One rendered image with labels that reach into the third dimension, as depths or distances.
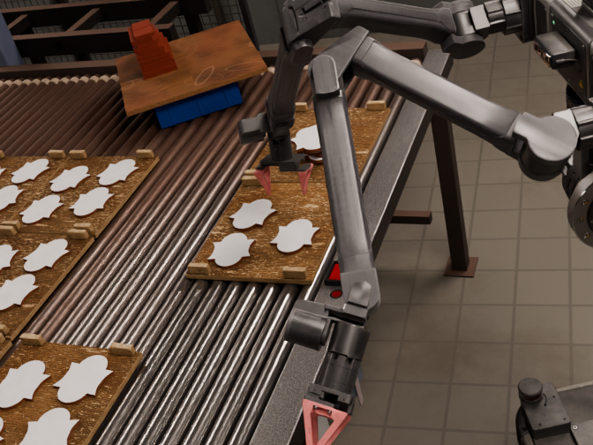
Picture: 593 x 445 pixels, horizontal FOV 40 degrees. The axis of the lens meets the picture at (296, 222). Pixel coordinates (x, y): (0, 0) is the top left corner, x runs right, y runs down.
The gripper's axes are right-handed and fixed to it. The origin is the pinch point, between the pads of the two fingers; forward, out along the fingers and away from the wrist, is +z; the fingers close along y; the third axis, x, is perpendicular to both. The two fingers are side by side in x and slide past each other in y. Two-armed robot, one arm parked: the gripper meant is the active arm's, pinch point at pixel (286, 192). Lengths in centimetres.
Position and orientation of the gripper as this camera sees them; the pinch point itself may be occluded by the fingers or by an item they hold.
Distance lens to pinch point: 210.8
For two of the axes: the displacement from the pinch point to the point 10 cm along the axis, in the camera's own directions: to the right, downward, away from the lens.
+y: -9.4, -0.1, 3.4
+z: 1.2, 9.2, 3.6
